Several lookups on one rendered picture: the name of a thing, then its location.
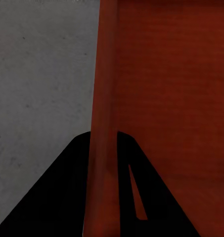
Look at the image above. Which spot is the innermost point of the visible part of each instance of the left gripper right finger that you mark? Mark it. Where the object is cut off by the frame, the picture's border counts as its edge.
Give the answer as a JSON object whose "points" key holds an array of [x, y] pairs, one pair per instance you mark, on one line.
{"points": [[165, 216]]}

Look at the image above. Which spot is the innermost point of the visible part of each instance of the storage box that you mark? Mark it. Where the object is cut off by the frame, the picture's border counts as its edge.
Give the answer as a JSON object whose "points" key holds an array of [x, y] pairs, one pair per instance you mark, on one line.
{"points": [[159, 77]]}

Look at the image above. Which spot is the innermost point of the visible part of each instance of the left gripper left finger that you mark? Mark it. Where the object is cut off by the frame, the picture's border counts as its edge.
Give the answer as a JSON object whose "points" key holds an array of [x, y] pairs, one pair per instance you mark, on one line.
{"points": [[55, 205]]}

